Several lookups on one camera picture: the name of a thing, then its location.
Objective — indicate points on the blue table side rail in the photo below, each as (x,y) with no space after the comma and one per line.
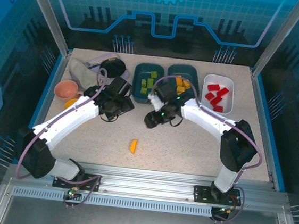
(269,124)
(41,106)

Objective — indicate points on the small circuit board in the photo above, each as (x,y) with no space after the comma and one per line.
(71,193)
(226,210)

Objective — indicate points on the small red lego brick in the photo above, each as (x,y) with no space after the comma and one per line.
(209,96)

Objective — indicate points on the white plastic container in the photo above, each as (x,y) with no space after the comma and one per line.
(226,104)

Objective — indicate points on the long red lego brick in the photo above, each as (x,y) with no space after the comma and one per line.
(222,92)

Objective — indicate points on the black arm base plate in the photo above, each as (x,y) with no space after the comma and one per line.
(201,193)
(91,182)

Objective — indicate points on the lavender plastic tray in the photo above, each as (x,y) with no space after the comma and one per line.
(126,73)

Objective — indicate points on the grey folded cloth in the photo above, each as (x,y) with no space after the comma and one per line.
(82,73)

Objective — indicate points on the pink ceramic cup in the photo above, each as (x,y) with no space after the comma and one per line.
(65,89)

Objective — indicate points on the aluminium frame post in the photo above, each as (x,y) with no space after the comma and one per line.
(277,37)
(46,13)

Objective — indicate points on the yellow lego brick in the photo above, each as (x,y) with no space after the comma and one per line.
(180,89)
(186,84)

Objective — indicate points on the long orange lego brick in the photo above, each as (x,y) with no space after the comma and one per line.
(179,81)

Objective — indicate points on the aluminium mounting rail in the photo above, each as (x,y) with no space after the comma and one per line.
(144,182)

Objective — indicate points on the dark teal plastic container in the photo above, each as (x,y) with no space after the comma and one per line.
(140,71)
(185,71)

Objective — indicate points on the small green lego brick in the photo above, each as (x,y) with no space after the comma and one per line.
(143,82)
(143,90)

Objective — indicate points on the yellow bowl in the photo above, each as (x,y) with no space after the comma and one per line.
(70,104)

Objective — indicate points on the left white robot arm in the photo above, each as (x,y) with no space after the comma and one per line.
(68,119)

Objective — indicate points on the black round plate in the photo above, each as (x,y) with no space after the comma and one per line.
(114,68)

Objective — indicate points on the beige wooden utensil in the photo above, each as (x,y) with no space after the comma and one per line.
(111,59)

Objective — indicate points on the orange wedge lego piece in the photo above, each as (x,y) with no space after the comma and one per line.
(133,146)

